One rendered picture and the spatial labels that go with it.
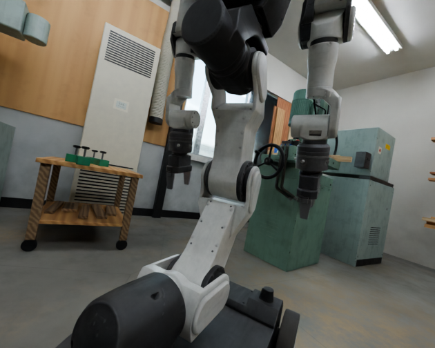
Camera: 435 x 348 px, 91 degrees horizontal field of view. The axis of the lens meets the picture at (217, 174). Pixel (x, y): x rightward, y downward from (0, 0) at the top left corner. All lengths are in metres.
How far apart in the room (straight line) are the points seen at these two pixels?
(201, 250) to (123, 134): 1.78
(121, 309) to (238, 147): 0.50
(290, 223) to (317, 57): 1.34
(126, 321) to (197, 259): 0.28
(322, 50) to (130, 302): 0.70
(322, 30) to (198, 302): 0.72
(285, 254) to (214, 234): 1.21
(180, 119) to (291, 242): 1.32
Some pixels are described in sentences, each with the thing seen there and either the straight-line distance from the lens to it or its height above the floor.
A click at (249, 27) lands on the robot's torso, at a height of 0.99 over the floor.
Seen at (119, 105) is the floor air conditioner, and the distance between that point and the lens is 2.32.
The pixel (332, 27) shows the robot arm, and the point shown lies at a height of 1.02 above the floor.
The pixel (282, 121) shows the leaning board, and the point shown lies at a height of 1.70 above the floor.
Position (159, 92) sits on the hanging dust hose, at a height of 1.41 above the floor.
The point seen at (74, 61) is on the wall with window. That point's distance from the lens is 2.69.
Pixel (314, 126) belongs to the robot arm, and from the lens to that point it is 0.65.
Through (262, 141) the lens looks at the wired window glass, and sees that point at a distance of 3.67.
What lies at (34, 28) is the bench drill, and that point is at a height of 1.43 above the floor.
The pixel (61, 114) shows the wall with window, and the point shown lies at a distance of 2.58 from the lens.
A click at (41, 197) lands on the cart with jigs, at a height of 0.31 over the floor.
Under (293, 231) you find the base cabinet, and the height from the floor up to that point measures 0.31.
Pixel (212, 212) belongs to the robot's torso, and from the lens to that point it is 0.71.
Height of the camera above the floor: 0.60
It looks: 1 degrees up
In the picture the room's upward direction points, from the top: 11 degrees clockwise
